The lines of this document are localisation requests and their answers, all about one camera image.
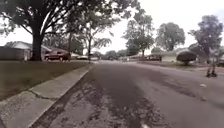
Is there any tall slender tree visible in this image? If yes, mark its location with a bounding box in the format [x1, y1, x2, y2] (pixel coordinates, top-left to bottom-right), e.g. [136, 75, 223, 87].
[122, 9, 156, 59]

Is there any round clipped bush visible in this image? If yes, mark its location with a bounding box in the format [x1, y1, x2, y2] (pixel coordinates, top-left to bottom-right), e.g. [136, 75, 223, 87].
[176, 50, 198, 66]

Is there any round-crowned tree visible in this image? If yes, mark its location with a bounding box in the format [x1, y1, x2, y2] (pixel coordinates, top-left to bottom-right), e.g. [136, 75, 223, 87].
[155, 21, 187, 53]

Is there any pale house with fence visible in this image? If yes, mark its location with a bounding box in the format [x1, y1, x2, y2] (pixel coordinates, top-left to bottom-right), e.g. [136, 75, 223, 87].
[0, 40, 53, 62]

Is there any red vehicle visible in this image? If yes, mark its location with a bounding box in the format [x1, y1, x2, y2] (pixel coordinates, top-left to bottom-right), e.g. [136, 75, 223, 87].
[43, 49, 72, 63]

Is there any pale concrete kerb strip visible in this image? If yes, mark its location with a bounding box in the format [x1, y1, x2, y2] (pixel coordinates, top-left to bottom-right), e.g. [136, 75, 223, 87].
[0, 63, 95, 128]

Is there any dark vehicle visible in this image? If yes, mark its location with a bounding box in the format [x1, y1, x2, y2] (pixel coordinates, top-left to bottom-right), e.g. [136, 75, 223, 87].
[144, 53, 163, 62]

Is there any grass strip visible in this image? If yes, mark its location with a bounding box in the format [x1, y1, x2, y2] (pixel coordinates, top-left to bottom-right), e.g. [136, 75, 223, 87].
[137, 60, 224, 70]

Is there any dark bushy tree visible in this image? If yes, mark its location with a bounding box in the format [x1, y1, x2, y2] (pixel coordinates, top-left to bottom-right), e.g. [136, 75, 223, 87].
[187, 14, 224, 56]

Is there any grey asphalt road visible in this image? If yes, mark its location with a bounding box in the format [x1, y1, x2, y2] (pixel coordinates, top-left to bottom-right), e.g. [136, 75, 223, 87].
[29, 61, 224, 128]

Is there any grass verge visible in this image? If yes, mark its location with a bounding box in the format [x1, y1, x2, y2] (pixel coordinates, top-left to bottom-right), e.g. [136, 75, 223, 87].
[0, 60, 90, 102]

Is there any pale low house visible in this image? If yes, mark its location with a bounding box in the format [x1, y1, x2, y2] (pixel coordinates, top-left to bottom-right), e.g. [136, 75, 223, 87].
[161, 49, 188, 63]

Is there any person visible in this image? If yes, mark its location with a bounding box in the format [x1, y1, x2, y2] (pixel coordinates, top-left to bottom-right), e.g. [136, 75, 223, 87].
[205, 46, 220, 79]

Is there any large thick-trunked tree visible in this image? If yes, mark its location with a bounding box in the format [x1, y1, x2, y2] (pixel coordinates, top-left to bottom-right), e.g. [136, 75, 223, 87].
[0, 0, 142, 62]

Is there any slim young tree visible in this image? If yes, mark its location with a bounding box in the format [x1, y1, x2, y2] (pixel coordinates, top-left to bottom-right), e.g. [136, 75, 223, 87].
[77, 13, 115, 61]

